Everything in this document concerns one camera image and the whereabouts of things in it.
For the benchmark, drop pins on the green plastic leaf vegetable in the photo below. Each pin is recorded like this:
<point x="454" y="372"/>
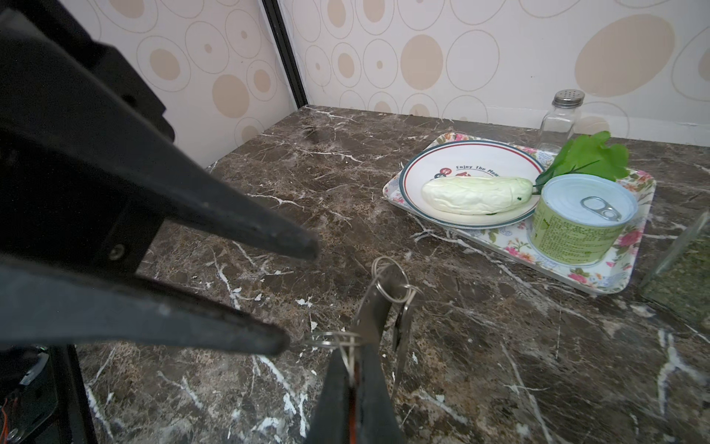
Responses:
<point x="588" y="155"/>

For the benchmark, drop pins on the black vertical left corner post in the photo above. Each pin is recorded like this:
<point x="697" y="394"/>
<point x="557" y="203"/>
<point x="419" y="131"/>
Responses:
<point x="278" y="27"/>

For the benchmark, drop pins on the white round plate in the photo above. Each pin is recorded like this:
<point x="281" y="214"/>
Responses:
<point x="468" y="159"/>

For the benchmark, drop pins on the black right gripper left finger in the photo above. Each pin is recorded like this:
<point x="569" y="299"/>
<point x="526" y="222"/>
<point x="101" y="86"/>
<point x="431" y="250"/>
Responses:
<point x="330" y="420"/>

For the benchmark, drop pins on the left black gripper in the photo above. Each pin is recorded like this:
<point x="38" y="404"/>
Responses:
<point x="89" y="168"/>

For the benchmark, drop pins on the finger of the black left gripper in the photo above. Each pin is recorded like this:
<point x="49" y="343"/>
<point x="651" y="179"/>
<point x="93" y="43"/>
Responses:
<point x="46" y="305"/>

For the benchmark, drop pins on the green labelled tin can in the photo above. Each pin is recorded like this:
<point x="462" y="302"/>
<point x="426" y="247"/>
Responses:
<point x="579" y="217"/>

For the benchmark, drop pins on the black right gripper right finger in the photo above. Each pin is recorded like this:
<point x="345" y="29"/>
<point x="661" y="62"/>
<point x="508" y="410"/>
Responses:
<point x="374" y="416"/>

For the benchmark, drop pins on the clear glass shaker bottle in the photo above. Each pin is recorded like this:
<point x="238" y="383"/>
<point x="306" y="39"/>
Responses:
<point x="558" y="124"/>

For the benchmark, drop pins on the pale napa cabbage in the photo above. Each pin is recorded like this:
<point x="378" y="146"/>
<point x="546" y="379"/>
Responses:
<point x="471" y="196"/>

